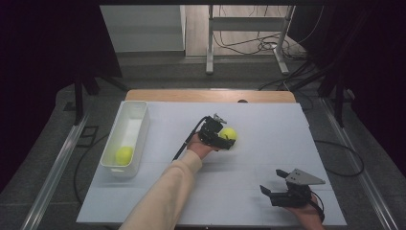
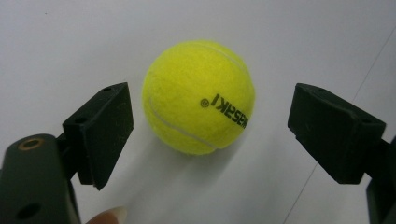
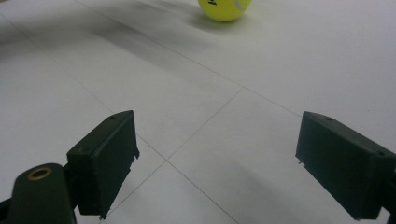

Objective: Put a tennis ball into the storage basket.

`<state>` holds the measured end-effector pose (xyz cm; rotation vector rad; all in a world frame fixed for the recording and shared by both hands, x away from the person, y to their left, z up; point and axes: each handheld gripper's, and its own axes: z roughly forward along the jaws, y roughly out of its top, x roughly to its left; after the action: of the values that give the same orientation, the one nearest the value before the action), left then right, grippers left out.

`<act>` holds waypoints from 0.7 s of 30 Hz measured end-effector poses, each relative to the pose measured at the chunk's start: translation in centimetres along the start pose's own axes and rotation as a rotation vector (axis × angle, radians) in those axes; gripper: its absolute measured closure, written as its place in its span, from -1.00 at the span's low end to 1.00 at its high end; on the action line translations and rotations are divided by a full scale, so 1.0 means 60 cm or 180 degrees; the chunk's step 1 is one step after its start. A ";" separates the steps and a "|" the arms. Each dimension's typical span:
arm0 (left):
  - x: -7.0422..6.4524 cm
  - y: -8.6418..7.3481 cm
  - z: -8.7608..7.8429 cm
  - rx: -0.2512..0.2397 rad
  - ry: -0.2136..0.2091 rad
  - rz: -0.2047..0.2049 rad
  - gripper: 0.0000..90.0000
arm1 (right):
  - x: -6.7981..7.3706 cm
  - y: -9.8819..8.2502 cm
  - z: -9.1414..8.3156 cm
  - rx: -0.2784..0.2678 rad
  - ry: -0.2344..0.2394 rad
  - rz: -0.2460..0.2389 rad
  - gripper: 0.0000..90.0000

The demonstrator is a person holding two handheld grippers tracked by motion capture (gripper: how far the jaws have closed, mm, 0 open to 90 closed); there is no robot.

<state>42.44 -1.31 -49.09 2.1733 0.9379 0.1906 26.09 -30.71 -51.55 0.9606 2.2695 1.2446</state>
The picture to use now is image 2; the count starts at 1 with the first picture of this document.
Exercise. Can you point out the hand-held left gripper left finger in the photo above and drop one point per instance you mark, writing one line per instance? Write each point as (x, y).
(99, 133)

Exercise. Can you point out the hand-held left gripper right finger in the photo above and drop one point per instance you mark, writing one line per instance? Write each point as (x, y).
(336, 137)

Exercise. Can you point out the yellow tennis ball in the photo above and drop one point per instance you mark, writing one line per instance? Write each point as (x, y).
(198, 97)

